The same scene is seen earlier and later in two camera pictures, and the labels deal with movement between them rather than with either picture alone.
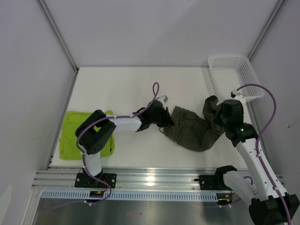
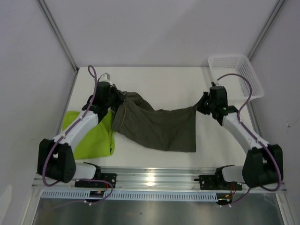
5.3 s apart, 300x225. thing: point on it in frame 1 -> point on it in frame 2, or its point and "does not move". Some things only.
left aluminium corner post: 58,34 does not move
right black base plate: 213,182 does not move
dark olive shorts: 194,132 -> 167,130
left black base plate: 86,180 does not move
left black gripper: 168,122 -> 120,97
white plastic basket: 231,72 does not move
